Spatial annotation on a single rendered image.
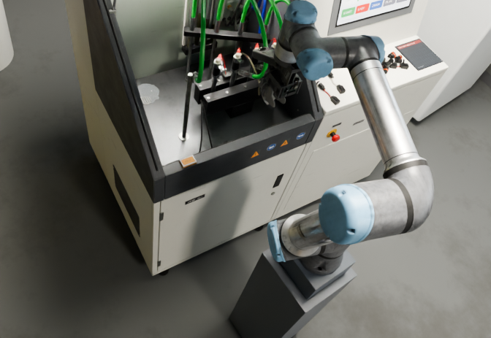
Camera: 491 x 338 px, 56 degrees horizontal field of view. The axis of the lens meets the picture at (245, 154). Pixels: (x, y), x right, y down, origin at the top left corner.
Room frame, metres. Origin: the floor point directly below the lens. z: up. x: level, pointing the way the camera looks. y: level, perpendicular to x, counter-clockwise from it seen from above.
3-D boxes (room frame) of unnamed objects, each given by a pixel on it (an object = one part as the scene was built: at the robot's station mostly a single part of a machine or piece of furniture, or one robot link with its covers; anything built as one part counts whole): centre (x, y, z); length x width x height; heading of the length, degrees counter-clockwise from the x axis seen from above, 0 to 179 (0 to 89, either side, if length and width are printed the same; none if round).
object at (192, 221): (0.98, 0.01, 0.44); 0.65 x 0.02 x 0.68; 134
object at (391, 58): (1.57, -0.45, 1.01); 0.23 x 0.11 x 0.06; 134
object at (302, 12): (0.94, -0.03, 1.53); 0.09 x 0.08 x 0.11; 28
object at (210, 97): (1.25, 0.10, 0.91); 0.34 x 0.10 x 0.15; 134
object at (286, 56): (0.95, -0.03, 1.45); 0.08 x 0.08 x 0.05
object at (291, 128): (1.00, 0.02, 0.87); 0.62 x 0.04 x 0.16; 134
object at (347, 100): (1.55, -0.42, 0.96); 0.70 x 0.22 x 0.03; 134
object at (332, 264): (0.69, -0.32, 0.95); 0.15 x 0.15 x 0.10
